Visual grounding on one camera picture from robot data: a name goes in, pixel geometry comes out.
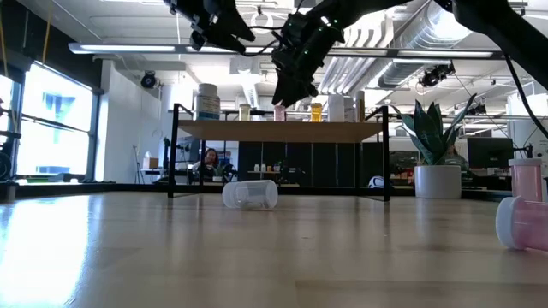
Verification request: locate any translucent white plastic bottle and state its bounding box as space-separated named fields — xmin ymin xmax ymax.
xmin=327 ymin=93 xmax=345 ymax=123

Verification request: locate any silver ventilation duct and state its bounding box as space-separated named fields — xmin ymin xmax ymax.
xmin=320 ymin=0 xmax=476 ymax=93

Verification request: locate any large white supplement bottle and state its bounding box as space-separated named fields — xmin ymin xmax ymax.
xmin=193 ymin=82 xmax=222 ymax=121

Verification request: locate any clear plastic bottle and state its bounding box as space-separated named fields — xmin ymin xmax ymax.
xmin=221 ymin=179 xmax=279 ymax=211

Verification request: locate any black ceiling-mounted device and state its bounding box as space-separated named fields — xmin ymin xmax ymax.
xmin=418 ymin=62 xmax=456 ymax=89

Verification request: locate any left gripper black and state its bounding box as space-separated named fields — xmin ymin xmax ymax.
xmin=164 ymin=0 xmax=257 ymax=55

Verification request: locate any wooden shelf with black frame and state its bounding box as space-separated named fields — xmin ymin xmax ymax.
xmin=167 ymin=102 xmax=391 ymax=203

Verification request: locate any black computer monitor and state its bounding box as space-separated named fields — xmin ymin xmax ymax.
xmin=466 ymin=136 xmax=515 ymax=170

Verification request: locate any person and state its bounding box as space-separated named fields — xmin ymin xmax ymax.
xmin=443 ymin=144 xmax=470 ymax=172
xmin=194 ymin=147 xmax=223 ymax=183

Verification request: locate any cardboard box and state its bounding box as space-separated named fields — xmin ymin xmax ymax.
xmin=142 ymin=151 xmax=160 ymax=170

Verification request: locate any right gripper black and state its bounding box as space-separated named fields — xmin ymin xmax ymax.
xmin=271 ymin=39 xmax=327 ymax=109

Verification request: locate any dark room divider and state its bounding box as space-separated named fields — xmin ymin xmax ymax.
xmin=237 ymin=140 xmax=386 ymax=186

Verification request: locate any black aluminium table frame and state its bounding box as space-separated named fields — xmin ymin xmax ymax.
xmin=0 ymin=181 xmax=548 ymax=202

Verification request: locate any snake plant in white pot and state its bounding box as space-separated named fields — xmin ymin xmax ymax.
xmin=390 ymin=92 xmax=479 ymax=200

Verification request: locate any long ceiling light bar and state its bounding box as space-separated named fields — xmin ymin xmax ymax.
xmin=67 ymin=41 xmax=504 ymax=60

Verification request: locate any white melatonin bottle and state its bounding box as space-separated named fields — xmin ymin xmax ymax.
xmin=342 ymin=96 xmax=356 ymax=123

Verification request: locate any black round ceiling spotlight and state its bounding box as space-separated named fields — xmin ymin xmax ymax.
xmin=140 ymin=70 xmax=158 ymax=90

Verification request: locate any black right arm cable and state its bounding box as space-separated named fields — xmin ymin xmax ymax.
xmin=503 ymin=53 xmax=548 ymax=140

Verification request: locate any thin black tripod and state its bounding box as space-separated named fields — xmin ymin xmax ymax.
xmin=131 ymin=145 xmax=145 ymax=185

